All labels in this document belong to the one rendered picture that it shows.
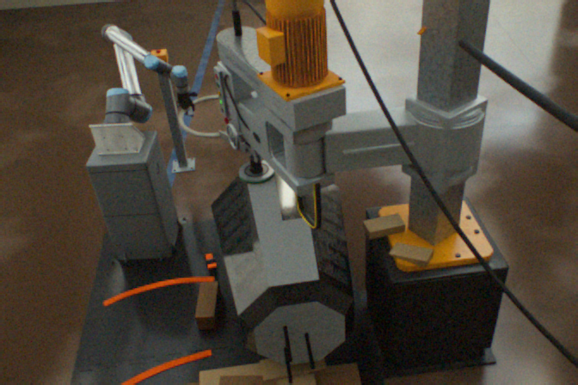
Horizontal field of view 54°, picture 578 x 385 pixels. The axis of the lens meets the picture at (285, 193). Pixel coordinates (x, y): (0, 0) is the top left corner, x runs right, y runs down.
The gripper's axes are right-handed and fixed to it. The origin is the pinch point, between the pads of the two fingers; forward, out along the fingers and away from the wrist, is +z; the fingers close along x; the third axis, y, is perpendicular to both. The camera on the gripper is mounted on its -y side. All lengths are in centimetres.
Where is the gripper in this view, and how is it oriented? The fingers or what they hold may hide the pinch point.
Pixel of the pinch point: (190, 114)
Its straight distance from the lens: 408.7
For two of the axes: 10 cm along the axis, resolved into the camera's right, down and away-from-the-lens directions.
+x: 8.5, 3.0, -4.3
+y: -5.2, 5.8, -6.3
